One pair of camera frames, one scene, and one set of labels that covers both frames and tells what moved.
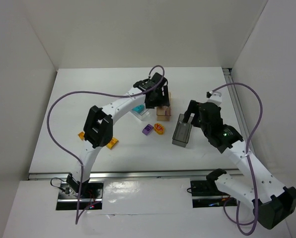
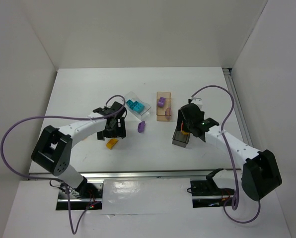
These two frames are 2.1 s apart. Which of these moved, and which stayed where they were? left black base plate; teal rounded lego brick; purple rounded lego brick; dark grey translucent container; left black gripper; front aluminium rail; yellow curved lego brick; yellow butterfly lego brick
Moved: purple rounded lego brick; yellow butterfly lego brick; left black gripper
Stayed: teal rounded lego brick; dark grey translucent container; yellow curved lego brick; front aluminium rail; left black base plate
